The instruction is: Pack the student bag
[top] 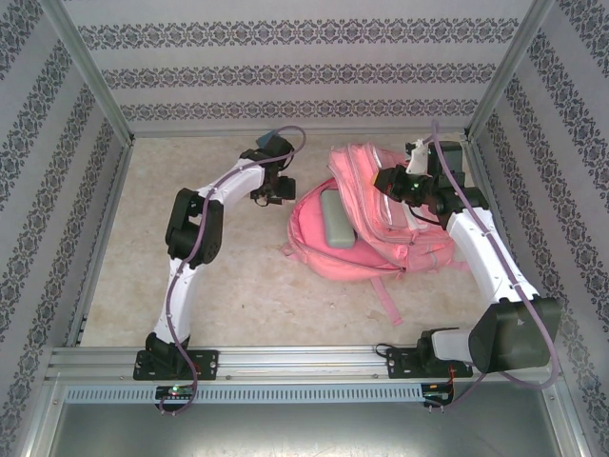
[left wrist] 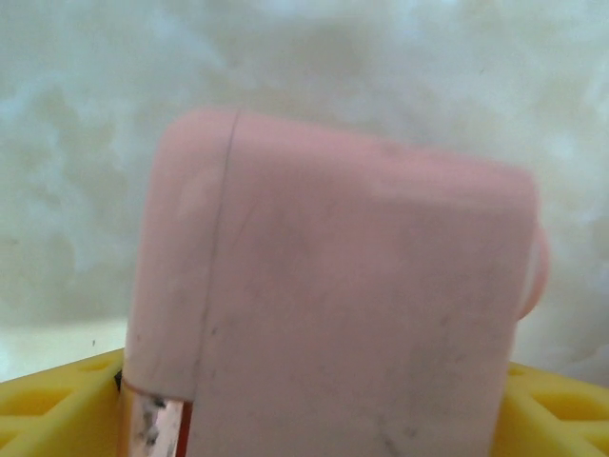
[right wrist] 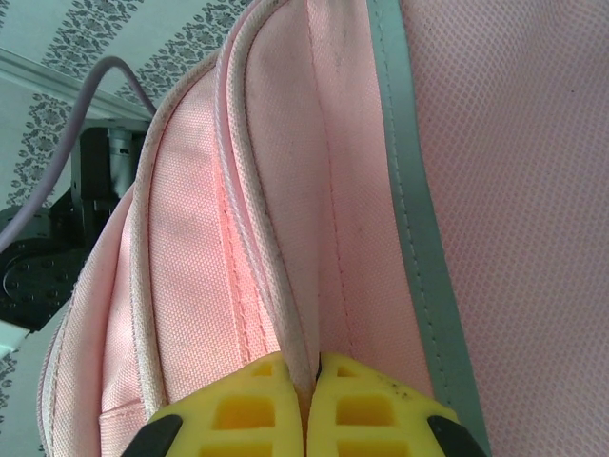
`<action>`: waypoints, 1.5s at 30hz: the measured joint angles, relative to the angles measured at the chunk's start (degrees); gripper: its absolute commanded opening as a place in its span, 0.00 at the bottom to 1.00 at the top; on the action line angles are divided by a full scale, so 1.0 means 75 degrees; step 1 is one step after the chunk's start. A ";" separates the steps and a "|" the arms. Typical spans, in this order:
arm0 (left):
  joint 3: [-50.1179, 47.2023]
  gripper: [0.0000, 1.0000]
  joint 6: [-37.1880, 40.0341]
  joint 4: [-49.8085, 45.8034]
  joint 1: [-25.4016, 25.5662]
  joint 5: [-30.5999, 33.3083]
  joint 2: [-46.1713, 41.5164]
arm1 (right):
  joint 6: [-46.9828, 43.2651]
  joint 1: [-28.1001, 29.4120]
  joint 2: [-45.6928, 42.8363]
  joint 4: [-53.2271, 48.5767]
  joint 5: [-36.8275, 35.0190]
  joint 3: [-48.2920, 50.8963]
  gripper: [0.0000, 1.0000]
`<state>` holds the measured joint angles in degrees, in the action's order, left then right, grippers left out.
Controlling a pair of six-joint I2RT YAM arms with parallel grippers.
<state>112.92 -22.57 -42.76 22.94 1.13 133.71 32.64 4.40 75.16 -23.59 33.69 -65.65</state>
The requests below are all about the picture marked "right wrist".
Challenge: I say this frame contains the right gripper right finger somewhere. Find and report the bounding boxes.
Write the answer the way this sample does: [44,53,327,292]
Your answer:
[306,350,494,457]

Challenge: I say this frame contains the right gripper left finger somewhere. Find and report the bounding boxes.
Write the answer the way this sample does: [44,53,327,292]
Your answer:
[128,351,305,457]

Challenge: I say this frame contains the pink backpack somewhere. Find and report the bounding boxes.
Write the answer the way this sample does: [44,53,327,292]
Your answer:
[35,0,609,457]

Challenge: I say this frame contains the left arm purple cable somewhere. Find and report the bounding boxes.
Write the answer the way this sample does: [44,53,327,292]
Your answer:
[0,55,158,256]

